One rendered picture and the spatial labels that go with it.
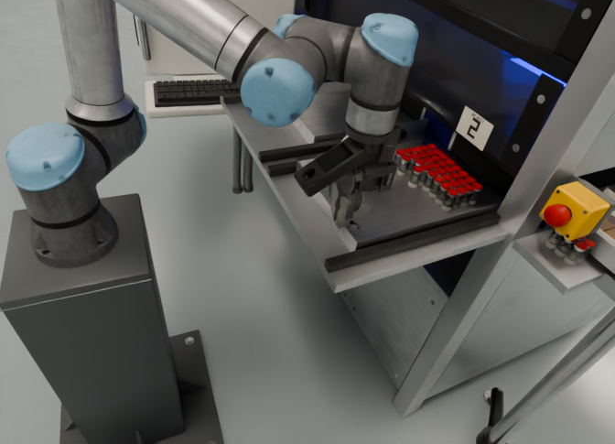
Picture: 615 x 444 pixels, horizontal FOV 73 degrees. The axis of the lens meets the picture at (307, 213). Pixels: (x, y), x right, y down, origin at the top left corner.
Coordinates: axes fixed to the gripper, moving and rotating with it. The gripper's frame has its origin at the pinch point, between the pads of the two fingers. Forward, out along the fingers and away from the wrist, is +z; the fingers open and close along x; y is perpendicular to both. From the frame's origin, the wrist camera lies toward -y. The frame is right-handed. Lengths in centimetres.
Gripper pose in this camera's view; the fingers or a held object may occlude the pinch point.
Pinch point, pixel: (336, 222)
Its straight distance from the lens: 76.8
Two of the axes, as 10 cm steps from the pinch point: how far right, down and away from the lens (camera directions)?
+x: -4.1, -6.4, 6.5
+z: -1.1, 7.4, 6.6
